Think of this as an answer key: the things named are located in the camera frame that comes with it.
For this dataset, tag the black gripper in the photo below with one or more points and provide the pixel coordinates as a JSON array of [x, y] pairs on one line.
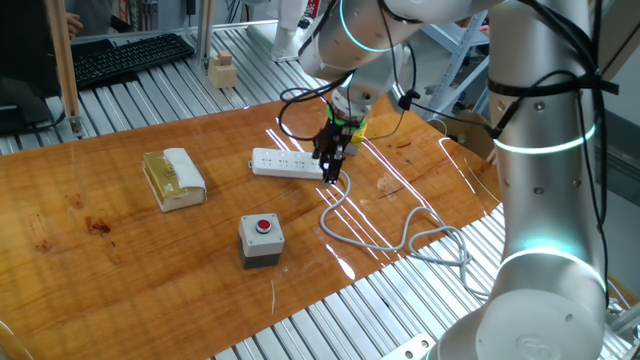
[[335, 137]]

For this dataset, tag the white four-socket power strip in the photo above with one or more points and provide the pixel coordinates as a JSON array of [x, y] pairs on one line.
[[285, 167]]

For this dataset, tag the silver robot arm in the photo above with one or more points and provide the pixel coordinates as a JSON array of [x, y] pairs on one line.
[[545, 210]]

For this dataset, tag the person hand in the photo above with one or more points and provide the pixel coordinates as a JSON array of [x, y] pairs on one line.
[[74, 25]]

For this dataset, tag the green button yellow box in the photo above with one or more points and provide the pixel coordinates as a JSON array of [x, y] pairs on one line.
[[359, 135]]

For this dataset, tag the red button grey box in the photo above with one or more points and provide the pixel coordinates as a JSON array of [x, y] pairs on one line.
[[260, 242]]

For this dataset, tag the cardboard box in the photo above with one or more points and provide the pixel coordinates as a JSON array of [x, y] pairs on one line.
[[470, 132]]

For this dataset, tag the wooden block puzzle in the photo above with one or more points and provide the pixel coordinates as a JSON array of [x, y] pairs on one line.
[[222, 72]]

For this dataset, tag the white metal shelf rack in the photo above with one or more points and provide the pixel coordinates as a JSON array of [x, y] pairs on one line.
[[457, 65]]

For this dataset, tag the gold tissue pack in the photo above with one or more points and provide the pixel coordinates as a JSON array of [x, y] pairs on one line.
[[172, 180]]

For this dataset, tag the brown wood-pattern mat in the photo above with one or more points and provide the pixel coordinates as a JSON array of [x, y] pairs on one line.
[[150, 260]]

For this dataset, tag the black keyboard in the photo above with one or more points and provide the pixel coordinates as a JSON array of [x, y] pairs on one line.
[[130, 57]]

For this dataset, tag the black monitor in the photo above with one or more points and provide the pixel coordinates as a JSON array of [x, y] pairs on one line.
[[25, 75]]

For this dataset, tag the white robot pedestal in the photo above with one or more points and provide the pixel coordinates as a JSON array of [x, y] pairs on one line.
[[285, 35]]

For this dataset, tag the aluminium frame profile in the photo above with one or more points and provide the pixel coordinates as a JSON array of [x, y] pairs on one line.
[[205, 30]]

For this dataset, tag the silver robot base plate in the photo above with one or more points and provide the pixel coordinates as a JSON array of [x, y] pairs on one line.
[[410, 347]]

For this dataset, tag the tan wooden post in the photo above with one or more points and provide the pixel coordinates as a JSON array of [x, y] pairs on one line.
[[62, 65]]

